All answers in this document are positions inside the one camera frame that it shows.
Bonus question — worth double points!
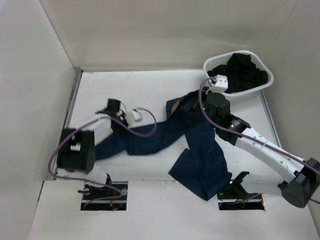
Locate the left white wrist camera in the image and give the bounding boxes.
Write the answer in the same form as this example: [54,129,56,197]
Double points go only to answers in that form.
[126,108,143,125]

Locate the dark blue denim trousers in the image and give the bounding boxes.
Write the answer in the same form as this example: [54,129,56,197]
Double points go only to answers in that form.
[95,91,232,201]

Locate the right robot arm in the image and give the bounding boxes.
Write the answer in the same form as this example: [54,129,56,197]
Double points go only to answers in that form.
[200,92,320,208]

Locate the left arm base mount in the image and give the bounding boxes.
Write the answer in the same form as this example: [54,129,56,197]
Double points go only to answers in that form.
[77,181,129,211]

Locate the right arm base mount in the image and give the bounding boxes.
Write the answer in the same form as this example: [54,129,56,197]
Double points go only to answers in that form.
[217,171,265,211]

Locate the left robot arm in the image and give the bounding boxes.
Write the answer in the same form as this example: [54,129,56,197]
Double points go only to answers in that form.
[53,98,129,200]

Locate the white plastic laundry basket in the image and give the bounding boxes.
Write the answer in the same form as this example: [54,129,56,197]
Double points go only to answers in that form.
[203,50,274,100]

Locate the black trousers in basket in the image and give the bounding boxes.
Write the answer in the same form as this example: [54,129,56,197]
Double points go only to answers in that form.
[207,53,268,94]

